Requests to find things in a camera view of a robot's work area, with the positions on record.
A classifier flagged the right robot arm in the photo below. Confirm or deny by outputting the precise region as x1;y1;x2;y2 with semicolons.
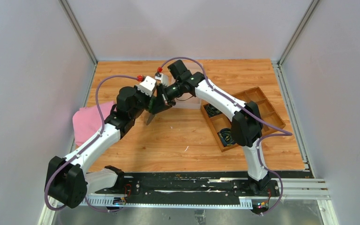
148;57;270;195

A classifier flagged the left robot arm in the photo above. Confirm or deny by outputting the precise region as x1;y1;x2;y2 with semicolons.
44;84;155;210

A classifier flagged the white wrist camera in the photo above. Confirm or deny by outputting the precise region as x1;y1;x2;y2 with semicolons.
136;76;157;97
155;72;170;87

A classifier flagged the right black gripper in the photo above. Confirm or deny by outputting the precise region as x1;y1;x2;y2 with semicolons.
152;81;184;115

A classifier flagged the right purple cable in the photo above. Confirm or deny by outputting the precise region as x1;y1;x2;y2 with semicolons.
158;57;293;215

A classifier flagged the dark grey perforated spool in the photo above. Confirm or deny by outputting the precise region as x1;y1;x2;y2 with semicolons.
146;96;157;126

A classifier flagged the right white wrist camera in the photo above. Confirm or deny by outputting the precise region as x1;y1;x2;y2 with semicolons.
155;72;170;87

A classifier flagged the pink cloth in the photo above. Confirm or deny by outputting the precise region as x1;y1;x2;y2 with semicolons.
72;105;102;147

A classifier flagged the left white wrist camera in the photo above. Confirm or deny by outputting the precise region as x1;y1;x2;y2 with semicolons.
136;76;157;97

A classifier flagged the coiled cable blue green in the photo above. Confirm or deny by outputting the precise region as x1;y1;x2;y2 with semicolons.
204;104;221;118

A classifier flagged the translucent plastic tray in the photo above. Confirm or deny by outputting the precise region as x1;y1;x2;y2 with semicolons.
174;62;202;110

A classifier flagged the wooden compartment tray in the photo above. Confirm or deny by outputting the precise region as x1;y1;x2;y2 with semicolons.
201;87;285;152

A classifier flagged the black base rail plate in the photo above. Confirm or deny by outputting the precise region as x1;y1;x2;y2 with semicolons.
97;171;280;206

